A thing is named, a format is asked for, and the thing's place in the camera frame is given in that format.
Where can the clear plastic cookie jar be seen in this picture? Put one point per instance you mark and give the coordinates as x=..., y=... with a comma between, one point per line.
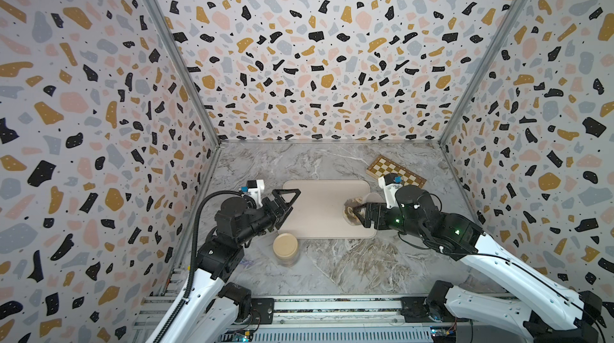
x=355, y=210

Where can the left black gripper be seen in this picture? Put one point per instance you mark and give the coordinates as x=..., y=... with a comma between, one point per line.
x=274, y=215

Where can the wooden chessboard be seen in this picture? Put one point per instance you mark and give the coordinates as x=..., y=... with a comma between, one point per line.
x=382, y=166

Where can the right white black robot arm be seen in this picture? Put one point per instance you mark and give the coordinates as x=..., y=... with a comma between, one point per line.
x=541, y=310

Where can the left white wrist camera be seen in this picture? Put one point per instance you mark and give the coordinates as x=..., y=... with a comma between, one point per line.
x=255, y=190

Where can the beige rectangular tray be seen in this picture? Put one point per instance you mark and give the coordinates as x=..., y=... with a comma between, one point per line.
x=318, y=212

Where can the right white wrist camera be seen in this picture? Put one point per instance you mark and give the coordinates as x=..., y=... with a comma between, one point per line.
x=390, y=184

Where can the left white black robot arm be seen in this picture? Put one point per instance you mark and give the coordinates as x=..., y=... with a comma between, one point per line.
x=210, y=304

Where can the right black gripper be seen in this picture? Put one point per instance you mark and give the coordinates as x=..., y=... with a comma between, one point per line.
x=382, y=209

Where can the cookie jar with beige lid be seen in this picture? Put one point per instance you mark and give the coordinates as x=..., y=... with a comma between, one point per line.
x=286, y=249

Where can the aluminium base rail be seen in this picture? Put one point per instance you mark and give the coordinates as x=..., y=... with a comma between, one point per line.
x=355, y=318

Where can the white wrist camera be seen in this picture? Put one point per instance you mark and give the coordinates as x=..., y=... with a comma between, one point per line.
x=255, y=190
x=390, y=184

